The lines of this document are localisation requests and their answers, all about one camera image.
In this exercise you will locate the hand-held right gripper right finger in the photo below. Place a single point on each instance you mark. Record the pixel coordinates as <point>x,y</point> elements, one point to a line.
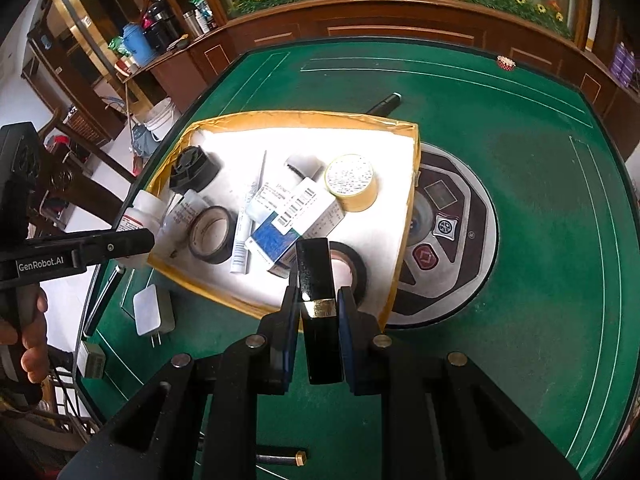
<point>347,330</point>

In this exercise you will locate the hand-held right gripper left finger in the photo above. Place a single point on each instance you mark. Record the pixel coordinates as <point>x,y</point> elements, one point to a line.
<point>287,330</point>

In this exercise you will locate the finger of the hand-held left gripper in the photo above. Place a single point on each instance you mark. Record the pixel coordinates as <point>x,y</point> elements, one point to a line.
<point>120,246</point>

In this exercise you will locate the white pill bottle red label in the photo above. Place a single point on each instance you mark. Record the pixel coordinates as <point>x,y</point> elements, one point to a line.
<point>145,207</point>

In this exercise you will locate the black lipstick case gold band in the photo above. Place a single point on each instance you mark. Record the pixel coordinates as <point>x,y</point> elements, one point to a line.
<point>315,270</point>

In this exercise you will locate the grey-capped clear bottle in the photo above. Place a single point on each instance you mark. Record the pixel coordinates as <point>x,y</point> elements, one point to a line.
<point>185,212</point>

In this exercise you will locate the blue and white box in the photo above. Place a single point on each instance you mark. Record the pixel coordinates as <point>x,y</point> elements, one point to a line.
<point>270,245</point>

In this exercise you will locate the yellow-taped white tray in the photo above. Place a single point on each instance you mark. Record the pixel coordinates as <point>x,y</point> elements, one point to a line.
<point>230,150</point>

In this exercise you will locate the person's left hand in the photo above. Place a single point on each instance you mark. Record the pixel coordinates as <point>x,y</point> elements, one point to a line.
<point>35,320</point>

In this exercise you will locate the flat metal bar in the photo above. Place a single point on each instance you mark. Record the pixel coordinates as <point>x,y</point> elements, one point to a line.
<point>102,297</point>

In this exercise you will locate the black tape roll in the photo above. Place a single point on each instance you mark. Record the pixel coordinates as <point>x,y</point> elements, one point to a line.
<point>225,252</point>
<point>357,270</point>

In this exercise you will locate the white charger plug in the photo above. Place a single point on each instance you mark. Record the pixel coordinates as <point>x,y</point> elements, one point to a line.
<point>147,310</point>

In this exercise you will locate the dark wooden chair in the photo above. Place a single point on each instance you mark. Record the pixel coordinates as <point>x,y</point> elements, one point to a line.
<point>80,160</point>

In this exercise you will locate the white slim tube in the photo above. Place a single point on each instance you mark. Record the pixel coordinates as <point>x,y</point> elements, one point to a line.
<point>240,245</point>

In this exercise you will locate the black ribbed fan-shaped block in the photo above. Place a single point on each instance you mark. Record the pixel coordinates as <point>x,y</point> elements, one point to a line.
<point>192,167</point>

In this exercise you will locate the blue cloth bag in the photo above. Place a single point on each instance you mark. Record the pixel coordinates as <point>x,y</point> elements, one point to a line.
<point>145,141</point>

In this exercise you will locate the grey power adapter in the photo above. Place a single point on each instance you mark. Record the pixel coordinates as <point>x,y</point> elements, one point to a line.
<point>90,360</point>

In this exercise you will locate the white barcode box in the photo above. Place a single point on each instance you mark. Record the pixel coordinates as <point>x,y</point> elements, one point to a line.
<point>320,215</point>

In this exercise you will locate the metal rod with brass nut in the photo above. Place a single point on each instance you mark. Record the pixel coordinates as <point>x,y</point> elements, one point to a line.
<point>280,458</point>

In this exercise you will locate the small white printed box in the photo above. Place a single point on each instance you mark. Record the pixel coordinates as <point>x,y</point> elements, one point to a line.
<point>265,200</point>

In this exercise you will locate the white plastic bucket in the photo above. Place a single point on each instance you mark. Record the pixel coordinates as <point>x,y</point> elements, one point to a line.
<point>160,120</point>

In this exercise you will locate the round table control panel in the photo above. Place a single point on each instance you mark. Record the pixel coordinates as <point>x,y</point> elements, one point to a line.
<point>445,225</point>

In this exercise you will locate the yellow tape roll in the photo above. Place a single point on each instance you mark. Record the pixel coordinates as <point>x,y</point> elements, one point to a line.
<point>350,175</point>

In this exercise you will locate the blue thermos jug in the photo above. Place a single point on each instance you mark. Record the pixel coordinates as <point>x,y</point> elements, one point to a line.
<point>136,44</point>

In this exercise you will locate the black kettle appliance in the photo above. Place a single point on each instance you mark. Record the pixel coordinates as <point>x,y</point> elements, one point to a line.
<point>160,27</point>

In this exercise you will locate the black pen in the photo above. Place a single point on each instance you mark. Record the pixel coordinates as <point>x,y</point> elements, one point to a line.
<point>382,103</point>

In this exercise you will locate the steel thermos flask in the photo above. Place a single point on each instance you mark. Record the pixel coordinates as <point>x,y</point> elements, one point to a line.
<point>190,22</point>

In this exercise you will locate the small red and white chip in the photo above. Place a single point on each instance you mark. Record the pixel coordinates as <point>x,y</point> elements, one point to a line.
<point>505,63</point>

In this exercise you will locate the purple bottles pack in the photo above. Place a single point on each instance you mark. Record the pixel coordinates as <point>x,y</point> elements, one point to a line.
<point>624,64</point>

